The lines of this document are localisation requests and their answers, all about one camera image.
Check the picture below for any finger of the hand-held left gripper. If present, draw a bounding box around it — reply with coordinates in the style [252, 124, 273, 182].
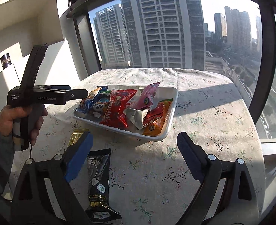
[41, 85, 72, 92]
[65, 89, 89, 102]

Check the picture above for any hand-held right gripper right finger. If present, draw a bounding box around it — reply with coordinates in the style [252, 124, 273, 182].
[177, 132, 258, 225]

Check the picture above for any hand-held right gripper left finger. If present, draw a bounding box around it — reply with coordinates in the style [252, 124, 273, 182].
[10, 131, 94, 225]

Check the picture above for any small blue snack packet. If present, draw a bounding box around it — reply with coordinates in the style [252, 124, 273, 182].
[75, 88, 96, 114]

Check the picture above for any black snack packet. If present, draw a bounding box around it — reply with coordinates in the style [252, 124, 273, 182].
[85, 148, 122, 222]

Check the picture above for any white plastic tray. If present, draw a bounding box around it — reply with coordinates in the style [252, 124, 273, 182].
[73, 84, 179, 142]

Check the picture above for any large red snack packet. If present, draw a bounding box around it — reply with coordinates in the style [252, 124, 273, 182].
[99, 89, 138, 128]

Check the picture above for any small red snack packet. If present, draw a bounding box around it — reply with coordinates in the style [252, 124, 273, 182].
[141, 102, 166, 127]

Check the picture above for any white snack packet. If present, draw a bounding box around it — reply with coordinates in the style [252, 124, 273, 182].
[125, 106, 149, 130]

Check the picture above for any pink snack packet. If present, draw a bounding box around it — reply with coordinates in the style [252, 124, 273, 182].
[129, 82, 161, 110]

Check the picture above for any person's left hand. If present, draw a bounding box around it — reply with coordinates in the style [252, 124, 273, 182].
[0, 103, 49, 146]

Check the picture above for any gold snack packet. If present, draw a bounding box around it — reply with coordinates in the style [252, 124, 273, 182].
[68, 129, 90, 147]

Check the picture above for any blue panda snack packet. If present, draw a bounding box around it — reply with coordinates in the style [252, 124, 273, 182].
[91, 85, 111, 119]

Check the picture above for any white side cabinet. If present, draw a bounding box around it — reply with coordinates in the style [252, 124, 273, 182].
[0, 40, 87, 113]

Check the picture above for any floral tablecloth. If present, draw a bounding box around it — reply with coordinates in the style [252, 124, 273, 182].
[11, 67, 266, 225]

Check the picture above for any orange snack packet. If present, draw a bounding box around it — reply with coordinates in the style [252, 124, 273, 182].
[143, 98, 173, 136]

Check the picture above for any black cylindrical device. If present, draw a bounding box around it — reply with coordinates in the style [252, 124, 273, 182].
[0, 54, 12, 69]

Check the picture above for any narrow grey high-rise building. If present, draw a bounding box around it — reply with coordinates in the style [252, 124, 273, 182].
[93, 4, 131, 69]

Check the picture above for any large grey high-rise building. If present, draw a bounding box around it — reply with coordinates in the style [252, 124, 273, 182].
[120, 0, 206, 69]

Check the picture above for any distant brown high-rise building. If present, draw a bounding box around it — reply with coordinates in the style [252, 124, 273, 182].
[224, 6, 253, 50]

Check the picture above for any white wall cabinet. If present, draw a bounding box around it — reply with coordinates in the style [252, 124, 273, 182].
[0, 0, 59, 38]

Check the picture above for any dark window frame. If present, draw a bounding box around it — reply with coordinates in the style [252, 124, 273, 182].
[66, 0, 276, 143]

